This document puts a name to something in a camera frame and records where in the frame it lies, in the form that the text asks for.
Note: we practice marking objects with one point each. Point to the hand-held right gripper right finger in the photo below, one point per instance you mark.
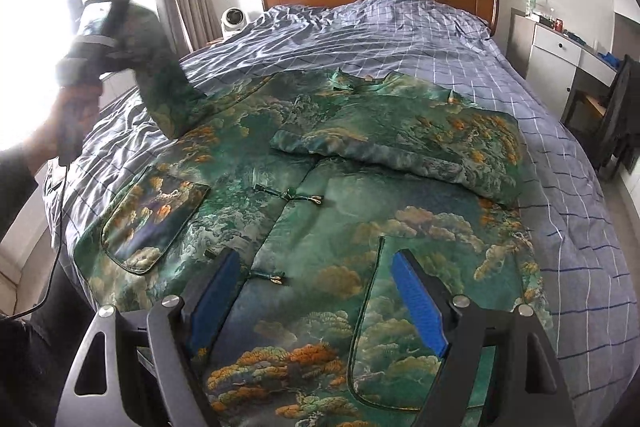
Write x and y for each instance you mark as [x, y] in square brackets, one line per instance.
[420, 302]

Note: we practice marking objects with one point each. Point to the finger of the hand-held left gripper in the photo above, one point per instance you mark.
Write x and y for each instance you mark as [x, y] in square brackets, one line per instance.
[119, 19]

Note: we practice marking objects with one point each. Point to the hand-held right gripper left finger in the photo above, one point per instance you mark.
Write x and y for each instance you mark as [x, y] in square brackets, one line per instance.
[215, 307]

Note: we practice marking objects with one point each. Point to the green landscape print padded jacket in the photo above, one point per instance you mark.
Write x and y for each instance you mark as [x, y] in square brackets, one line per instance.
[350, 217]

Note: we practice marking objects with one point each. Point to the person's left hand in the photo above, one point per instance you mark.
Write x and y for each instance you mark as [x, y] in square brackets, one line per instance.
[80, 117]

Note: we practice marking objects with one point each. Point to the window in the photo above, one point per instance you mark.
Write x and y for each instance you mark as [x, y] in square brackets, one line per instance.
[45, 7]

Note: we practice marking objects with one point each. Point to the wooden nightstand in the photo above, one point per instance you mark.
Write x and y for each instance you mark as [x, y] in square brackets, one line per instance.
[216, 42]

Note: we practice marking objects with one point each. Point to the small white fan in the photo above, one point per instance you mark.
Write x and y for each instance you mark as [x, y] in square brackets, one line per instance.
[234, 21]

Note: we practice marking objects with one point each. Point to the person's dark pants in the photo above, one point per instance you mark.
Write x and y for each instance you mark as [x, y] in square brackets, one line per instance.
[35, 357]

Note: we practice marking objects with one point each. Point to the wooden chair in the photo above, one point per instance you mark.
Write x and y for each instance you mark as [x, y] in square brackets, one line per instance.
[587, 107]

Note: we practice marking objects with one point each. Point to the white desk with drawers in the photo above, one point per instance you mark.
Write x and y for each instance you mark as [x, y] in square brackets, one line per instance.
[555, 57]

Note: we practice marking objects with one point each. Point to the dark jacket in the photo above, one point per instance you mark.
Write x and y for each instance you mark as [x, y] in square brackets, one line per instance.
[622, 107]

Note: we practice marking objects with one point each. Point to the blue cloth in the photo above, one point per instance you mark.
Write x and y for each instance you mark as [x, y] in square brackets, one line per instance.
[610, 59]

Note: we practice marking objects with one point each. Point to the clear bottles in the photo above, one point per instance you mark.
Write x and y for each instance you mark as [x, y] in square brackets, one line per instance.
[529, 6]

